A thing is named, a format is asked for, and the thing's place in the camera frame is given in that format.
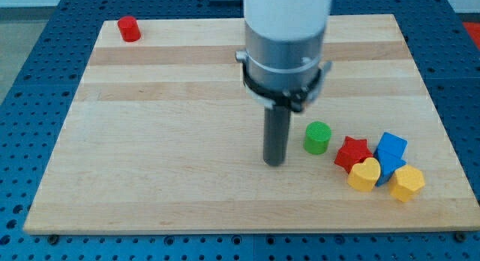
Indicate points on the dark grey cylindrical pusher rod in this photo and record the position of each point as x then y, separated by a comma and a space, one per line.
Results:
276, 131

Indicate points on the yellow hexagon block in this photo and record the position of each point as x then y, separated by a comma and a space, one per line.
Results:
406, 183

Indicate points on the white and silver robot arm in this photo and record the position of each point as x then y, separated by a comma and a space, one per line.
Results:
283, 41

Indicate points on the blue triangle block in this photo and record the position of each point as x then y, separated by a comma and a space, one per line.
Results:
389, 163

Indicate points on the green cylinder block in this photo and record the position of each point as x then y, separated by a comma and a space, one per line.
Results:
317, 137

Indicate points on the red star block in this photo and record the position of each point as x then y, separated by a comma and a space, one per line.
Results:
353, 151

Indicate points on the yellow heart block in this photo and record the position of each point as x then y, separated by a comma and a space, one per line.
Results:
364, 176

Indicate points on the wooden board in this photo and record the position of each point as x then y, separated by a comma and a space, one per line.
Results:
162, 138

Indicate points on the blue cube block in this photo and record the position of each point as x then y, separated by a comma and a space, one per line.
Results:
392, 144

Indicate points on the red cylinder block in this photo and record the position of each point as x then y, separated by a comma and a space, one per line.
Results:
129, 29

